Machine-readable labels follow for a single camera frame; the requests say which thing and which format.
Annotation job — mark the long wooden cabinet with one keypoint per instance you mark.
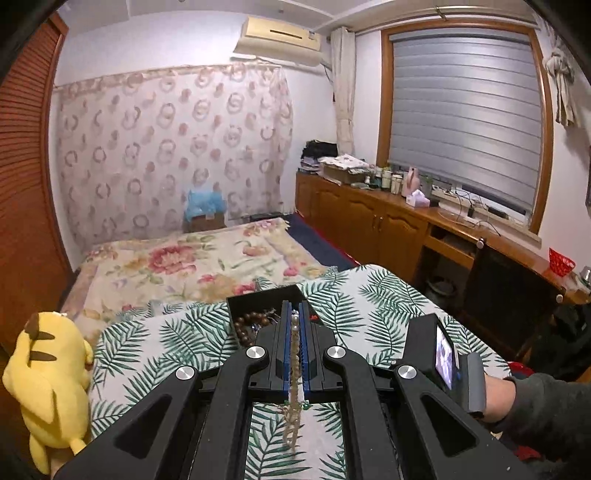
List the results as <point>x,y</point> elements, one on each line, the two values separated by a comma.
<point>360,217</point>

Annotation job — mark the blue plush toy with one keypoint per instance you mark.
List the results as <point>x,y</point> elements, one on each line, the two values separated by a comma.
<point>205,203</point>

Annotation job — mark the pink vase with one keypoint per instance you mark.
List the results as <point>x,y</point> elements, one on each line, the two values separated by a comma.
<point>411,182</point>

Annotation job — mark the pink tissue box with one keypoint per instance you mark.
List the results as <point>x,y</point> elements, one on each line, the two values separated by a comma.
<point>418,199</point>

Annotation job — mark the black square box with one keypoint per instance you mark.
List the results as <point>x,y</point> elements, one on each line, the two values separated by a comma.
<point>258,300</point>

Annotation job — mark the red mesh basket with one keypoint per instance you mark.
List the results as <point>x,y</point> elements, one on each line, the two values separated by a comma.
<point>561,264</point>

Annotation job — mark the hanging white cloth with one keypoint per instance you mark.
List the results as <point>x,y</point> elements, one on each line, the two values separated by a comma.
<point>561,83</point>

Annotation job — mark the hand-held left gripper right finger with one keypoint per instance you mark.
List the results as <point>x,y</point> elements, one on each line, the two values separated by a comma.
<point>302,332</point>

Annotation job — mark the person's right forearm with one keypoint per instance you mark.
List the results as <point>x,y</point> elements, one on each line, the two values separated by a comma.
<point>545,410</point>

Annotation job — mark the cardboard box with floral cloth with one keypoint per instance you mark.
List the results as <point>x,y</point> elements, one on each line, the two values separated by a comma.
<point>344,170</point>

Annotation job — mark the leaf print cloth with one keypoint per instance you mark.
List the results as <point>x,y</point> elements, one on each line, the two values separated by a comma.
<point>378,300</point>

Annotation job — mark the brown slatted wardrobe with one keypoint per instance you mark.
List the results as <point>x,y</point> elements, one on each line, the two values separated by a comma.
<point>27,184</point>

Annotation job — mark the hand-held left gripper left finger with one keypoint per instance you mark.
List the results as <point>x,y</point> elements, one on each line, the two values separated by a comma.
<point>287,332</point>

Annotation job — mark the grey waste bin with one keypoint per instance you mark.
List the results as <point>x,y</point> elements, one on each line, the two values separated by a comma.
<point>438,288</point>

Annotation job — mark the yellow plush toy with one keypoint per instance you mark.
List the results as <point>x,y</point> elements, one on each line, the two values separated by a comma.
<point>46,383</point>

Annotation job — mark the white power strip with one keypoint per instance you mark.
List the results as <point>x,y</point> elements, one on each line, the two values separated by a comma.
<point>457,201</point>

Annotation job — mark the grey window blind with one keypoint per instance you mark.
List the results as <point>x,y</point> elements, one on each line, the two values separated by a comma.
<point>461,120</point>

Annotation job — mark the tied beige curtain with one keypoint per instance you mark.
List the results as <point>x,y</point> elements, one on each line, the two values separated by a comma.
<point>342,92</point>

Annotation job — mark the pile of dark clothes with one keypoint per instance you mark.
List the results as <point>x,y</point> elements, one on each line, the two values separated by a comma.
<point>318,154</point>

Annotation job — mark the black chair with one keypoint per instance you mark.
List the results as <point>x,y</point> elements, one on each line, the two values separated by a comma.
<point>503,295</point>

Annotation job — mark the small brown cardboard box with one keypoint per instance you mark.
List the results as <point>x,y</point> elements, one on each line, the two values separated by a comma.
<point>207,224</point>

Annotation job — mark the floral blanket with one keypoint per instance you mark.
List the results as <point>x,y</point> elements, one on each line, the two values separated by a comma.
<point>184,263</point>

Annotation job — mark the row of small bottles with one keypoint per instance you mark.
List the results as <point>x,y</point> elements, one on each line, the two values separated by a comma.
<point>385,180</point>

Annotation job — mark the beige air conditioner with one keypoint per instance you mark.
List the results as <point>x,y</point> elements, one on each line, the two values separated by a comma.
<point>277,41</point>

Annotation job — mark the navy blanket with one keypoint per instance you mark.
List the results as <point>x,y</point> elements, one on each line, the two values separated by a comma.
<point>318,242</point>

